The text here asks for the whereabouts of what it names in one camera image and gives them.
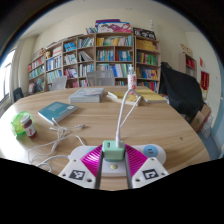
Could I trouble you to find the grey book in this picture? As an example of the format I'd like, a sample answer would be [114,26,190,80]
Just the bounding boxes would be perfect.
[68,87,105,104]

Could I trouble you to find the green tape roll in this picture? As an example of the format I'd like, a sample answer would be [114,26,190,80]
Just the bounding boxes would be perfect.
[10,110,34,137]

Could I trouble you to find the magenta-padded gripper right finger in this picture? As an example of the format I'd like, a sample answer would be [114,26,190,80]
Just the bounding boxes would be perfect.
[124,144,170,190]

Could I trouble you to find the black cloth cover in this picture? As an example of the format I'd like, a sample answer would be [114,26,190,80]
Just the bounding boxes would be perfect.
[158,61,205,121]

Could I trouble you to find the yellow closed book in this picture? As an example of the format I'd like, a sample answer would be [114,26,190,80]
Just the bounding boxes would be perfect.
[134,87,168,104]

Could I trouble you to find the grey mesh chair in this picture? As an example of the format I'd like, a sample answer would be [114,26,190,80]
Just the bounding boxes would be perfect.
[85,69,116,88]
[49,75,69,92]

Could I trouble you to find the small wooden wall shelf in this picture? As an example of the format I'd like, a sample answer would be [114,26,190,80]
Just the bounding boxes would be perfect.
[179,51,198,78]

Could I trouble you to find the mint green charger block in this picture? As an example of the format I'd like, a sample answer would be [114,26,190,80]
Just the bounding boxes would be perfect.
[101,139,126,163]

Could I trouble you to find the cardboard box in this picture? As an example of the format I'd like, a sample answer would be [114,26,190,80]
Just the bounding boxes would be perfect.
[189,103,213,134]

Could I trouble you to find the dark chair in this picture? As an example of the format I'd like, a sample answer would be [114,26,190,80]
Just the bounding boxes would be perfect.
[12,87,25,103]

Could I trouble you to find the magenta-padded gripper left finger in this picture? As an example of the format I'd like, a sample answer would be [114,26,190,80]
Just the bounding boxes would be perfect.
[58,144,104,190]

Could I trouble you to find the red hanging decoration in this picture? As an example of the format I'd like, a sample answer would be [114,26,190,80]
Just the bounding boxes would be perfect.
[199,70,210,92]

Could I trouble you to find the white bottle with red label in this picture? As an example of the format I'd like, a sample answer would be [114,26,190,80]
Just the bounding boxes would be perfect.
[127,64,138,91]

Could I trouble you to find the window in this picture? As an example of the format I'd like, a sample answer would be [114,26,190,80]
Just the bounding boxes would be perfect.
[0,49,17,104]

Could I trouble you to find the white pastel-socket power strip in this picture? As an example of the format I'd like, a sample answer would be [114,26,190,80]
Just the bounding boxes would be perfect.
[67,143,167,178]

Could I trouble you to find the wooden bookshelf unit with books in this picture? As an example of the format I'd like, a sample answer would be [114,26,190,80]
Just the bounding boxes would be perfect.
[26,19,163,96]

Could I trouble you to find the yellow open book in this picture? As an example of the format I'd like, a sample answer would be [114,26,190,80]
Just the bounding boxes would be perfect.
[105,89,143,107]

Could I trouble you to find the teal book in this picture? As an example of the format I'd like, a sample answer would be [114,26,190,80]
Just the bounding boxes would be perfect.
[37,101,78,126]

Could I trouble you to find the white power strip cord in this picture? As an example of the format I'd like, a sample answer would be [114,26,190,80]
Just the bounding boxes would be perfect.
[27,117,86,173]

